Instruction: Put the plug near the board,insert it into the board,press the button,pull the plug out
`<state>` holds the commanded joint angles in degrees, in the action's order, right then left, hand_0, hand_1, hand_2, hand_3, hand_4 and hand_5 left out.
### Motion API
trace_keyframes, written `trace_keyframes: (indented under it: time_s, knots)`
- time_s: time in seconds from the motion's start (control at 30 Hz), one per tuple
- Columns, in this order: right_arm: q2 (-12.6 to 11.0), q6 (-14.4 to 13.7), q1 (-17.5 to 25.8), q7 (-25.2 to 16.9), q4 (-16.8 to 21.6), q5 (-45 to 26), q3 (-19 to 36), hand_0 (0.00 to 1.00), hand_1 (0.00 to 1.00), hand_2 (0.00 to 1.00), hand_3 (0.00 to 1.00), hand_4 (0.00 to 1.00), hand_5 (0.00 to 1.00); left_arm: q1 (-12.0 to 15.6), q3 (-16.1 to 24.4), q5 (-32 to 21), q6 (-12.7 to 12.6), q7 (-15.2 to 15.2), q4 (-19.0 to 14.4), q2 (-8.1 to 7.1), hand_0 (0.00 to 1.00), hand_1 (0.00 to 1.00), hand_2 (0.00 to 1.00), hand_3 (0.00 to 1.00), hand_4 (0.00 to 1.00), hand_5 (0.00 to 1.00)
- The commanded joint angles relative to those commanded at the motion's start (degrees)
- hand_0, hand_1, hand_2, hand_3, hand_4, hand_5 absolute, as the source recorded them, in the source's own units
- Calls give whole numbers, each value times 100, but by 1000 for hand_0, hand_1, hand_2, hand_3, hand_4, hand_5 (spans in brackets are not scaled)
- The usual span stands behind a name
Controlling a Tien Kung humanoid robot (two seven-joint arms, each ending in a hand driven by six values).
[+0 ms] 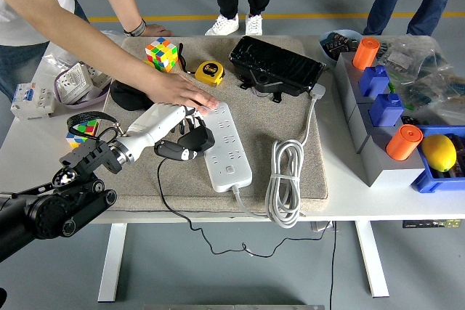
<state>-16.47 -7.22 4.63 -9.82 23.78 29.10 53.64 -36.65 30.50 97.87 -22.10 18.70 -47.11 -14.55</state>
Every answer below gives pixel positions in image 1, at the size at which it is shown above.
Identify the person's right hand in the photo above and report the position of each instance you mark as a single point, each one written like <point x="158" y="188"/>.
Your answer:
<point x="178" y="90"/>

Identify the person's left hand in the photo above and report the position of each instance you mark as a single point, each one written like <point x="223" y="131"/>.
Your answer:
<point x="158" y="30"/>

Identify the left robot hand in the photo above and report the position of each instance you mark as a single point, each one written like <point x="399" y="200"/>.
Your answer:
<point x="152" y="125"/>

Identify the black power adapter plug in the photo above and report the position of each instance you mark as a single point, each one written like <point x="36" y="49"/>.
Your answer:
<point x="200" y="139"/>

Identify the white power strip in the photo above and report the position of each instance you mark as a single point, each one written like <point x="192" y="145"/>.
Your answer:
<point x="232" y="165"/>

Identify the person's right forearm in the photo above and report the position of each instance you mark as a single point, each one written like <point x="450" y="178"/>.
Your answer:
<point x="91" y="41"/>

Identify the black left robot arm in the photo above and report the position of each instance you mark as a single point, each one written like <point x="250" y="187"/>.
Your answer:
<point x="83" y="157"/>

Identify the dark wristband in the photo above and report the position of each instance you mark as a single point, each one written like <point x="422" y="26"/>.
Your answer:
<point x="136" y="29"/>

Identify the colourful puzzle cube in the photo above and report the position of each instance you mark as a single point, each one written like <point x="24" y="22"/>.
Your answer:
<point x="161" y="54"/>
<point x="78" y="140"/>

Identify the yellow tape measure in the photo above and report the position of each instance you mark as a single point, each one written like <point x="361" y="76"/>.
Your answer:
<point x="209" y="72"/>

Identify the black cloth pouch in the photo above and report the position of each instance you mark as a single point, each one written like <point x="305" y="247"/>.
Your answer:
<point x="125" y="96"/>

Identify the pale purple tray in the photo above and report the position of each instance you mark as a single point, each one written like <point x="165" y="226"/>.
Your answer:
<point x="87" y="102"/>

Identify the glossy black device box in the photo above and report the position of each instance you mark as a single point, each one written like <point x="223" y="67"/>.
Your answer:
<point x="276" y="63"/>

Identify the clear bag of screws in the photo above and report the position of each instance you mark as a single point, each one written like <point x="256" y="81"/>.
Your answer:
<point x="58" y="57"/>

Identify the grey-brown mat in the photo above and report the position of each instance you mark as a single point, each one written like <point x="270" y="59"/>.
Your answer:
<point x="283" y="114"/>

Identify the white circuit breaker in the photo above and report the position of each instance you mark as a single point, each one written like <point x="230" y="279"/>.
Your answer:
<point x="32" y="101"/>

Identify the white table leg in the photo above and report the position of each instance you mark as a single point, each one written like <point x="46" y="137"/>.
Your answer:
<point x="370" y="259"/>
<point x="112" y="263"/>

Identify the light blue bowl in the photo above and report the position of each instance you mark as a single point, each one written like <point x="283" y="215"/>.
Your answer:
<point x="327" y="55"/>

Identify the grey holder box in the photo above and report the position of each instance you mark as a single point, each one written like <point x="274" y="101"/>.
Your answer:
<point x="385" y="168"/>
<point x="345" y="81"/>

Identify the dark circuit boards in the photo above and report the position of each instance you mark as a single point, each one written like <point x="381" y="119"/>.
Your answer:
<point x="339" y="43"/>

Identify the orange cylinder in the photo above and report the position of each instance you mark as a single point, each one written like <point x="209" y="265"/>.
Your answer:
<point x="403" y="143"/>
<point x="366" y="54"/>

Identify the blue peg block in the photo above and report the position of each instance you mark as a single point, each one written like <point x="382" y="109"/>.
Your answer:
<point x="374" y="81"/>
<point x="387" y="110"/>

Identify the small green part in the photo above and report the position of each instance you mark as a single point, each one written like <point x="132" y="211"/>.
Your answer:
<point x="391" y="88"/>

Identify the clear bag of components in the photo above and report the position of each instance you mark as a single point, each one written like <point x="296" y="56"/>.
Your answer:
<point x="436" y="96"/>
<point x="417" y="56"/>

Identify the yellow lemon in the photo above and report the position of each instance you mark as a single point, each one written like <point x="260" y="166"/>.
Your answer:
<point x="437" y="152"/>

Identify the blue plastic bin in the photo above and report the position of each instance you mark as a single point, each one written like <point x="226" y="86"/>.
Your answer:
<point x="428" y="183"/>

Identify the black table control panel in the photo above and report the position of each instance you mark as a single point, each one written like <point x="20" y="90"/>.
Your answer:
<point x="428" y="224"/>

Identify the white wall socket panel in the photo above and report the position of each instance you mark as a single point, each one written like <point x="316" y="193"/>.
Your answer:
<point x="100" y="77"/>
<point x="72" y="83"/>

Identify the grey metal bracket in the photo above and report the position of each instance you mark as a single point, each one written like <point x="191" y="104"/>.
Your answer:
<point x="319" y="226"/>

